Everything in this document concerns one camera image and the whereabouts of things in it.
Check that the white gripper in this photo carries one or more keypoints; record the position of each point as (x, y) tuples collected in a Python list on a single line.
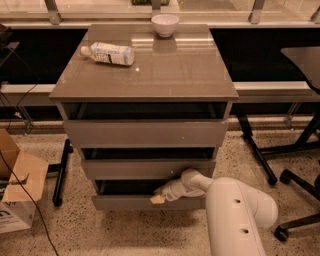
[(172, 192)]

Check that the grey bottom drawer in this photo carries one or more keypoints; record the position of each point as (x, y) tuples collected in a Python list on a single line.
[(135, 195)]

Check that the grey drawer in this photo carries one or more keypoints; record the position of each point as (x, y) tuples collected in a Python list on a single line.
[(145, 125), (146, 163), (135, 195)]

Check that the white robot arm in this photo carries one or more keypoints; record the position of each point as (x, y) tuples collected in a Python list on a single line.
[(235, 211)]

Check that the grey middle drawer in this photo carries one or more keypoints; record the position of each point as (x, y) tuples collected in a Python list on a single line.
[(146, 163)]

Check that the grey drawer cabinet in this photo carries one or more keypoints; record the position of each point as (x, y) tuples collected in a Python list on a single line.
[(184, 68)]

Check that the grey top drawer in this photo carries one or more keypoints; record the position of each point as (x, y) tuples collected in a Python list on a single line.
[(145, 125)]

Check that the black left table leg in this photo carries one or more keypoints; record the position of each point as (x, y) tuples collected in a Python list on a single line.
[(60, 170)]

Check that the black table leg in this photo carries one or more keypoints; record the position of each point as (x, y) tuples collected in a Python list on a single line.
[(248, 136), (60, 170)]

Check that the black right table leg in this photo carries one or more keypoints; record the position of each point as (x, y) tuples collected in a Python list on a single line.
[(248, 136)]

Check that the cardboard box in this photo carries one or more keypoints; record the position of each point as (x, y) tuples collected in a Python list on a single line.
[(22, 177)]

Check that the white plastic bottle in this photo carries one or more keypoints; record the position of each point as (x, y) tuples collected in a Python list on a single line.
[(109, 53)]

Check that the white ceramic bowl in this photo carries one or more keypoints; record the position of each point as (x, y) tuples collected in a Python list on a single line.
[(164, 24)]

